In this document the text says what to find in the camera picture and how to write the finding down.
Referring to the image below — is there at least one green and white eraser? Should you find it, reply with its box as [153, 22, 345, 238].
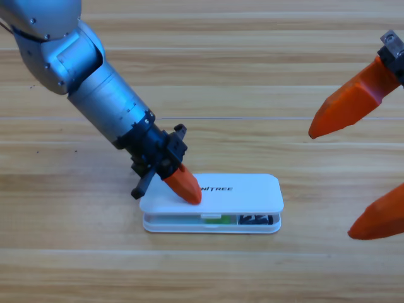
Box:
[151, 216, 230, 225]

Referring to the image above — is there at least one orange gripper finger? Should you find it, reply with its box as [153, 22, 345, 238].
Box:
[347, 182, 404, 241]

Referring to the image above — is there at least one thin brown cable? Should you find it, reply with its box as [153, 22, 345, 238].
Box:
[0, 18, 15, 35]

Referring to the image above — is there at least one white plastic pencil case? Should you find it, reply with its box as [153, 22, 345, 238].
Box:
[138, 172, 285, 234]

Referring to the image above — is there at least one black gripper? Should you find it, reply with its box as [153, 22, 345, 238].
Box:
[125, 123, 203, 205]
[308, 30, 404, 140]

